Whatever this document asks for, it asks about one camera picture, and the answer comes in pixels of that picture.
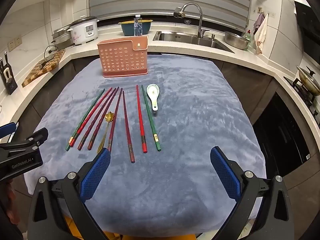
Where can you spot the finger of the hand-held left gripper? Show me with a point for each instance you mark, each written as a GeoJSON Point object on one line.
{"type": "Point", "coordinates": [35, 137]}
{"type": "Point", "coordinates": [7, 129]}

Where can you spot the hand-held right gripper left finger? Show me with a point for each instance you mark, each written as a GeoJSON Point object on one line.
{"type": "Point", "coordinates": [96, 175]}

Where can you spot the cream hanging towel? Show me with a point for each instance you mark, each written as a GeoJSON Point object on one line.
{"type": "Point", "coordinates": [260, 38]}

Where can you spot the dark red chopstick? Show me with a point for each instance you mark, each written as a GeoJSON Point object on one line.
{"type": "Point", "coordinates": [103, 118]}
{"type": "Point", "coordinates": [98, 116]}
{"type": "Point", "coordinates": [127, 125]}
{"type": "Point", "coordinates": [117, 110]}

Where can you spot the white rice cooker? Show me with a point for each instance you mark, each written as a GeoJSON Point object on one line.
{"type": "Point", "coordinates": [82, 32]}

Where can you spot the black knife block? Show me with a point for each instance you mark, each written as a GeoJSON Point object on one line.
{"type": "Point", "coordinates": [8, 80]}

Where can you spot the black gas stove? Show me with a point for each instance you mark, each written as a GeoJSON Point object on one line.
{"type": "Point", "coordinates": [303, 95]}

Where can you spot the black range hood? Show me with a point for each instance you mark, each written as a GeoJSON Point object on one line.
{"type": "Point", "coordinates": [310, 30]}

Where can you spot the steel steamer pot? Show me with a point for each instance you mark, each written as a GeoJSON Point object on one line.
{"type": "Point", "coordinates": [61, 38]}

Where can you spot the grey window blind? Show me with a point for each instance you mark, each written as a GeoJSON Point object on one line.
{"type": "Point", "coordinates": [162, 0]}

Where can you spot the checkered wooden cutting board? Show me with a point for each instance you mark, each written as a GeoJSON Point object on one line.
{"type": "Point", "coordinates": [35, 73]}

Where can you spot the pink perforated utensil holder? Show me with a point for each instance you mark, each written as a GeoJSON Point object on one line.
{"type": "Point", "coordinates": [122, 60]}

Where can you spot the white ceramic soup spoon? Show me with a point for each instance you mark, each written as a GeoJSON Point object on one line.
{"type": "Point", "coordinates": [152, 91]}

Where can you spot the purple hanging cloth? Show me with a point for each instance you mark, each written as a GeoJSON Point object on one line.
{"type": "Point", "coordinates": [258, 20]}

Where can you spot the chrome kitchen faucet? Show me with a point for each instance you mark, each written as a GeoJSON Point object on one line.
{"type": "Point", "coordinates": [200, 17]}

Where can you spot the blue-grey fleece blanket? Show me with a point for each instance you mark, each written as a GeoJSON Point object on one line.
{"type": "Point", "coordinates": [187, 130]}

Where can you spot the gold flower spoon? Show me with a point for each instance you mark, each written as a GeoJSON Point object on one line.
{"type": "Point", "coordinates": [109, 117]}

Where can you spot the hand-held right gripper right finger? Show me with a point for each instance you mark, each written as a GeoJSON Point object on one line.
{"type": "Point", "coordinates": [225, 175]}

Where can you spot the clear plastic water bottle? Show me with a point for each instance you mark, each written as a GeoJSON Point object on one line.
{"type": "Point", "coordinates": [138, 27]}

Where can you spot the green chopstick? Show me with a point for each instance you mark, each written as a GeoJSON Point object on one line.
{"type": "Point", "coordinates": [86, 118]}
{"type": "Point", "coordinates": [150, 120]}

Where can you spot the steel mixing bowl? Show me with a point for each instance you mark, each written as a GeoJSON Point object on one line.
{"type": "Point", "coordinates": [236, 41]}

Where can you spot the black built-in oven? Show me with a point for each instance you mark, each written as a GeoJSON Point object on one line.
{"type": "Point", "coordinates": [282, 135]}

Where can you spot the green dish soap bottle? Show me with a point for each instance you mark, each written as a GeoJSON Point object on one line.
{"type": "Point", "coordinates": [248, 36]}

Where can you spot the pan with glass lid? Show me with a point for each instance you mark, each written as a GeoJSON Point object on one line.
{"type": "Point", "coordinates": [310, 80]}

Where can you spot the gold wall outlet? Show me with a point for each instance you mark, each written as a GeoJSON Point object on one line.
{"type": "Point", "coordinates": [15, 43]}

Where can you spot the yellow and teal basin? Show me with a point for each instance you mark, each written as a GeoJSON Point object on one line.
{"type": "Point", "coordinates": [127, 28]}

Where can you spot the stainless steel sink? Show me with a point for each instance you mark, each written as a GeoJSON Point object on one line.
{"type": "Point", "coordinates": [185, 38]}

